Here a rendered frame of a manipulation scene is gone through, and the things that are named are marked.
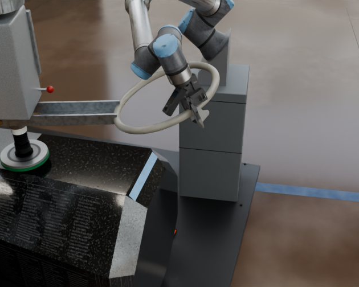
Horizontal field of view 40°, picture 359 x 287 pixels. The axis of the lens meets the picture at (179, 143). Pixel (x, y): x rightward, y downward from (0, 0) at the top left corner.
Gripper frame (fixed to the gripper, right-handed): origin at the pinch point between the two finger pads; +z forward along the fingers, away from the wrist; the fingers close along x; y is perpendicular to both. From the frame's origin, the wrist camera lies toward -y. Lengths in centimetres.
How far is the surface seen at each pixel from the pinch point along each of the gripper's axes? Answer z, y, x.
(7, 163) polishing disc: -6, -71, 55
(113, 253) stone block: 35, -55, 9
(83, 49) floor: 69, 36, 368
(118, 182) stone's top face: 18.8, -35.9, 27.1
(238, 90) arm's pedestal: 45, 56, 75
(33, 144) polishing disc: -3, -57, 64
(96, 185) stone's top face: 15, -45, 30
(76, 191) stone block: 14, -53, 33
